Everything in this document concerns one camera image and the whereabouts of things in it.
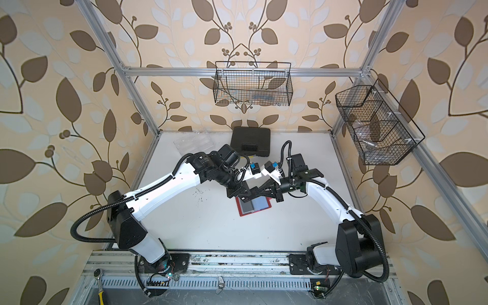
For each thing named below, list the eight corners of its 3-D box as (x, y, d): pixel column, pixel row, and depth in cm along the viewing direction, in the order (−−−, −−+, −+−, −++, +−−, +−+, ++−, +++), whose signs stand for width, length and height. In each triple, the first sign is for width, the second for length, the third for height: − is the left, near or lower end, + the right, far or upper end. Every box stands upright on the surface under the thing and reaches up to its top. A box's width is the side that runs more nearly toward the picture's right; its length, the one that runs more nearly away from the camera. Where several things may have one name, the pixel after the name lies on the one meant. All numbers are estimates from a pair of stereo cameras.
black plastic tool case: (230, 157, 109) (229, 151, 105) (233, 133, 122) (232, 126, 117) (271, 157, 109) (271, 151, 105) (269, 133, 122) (269, 126, 117)
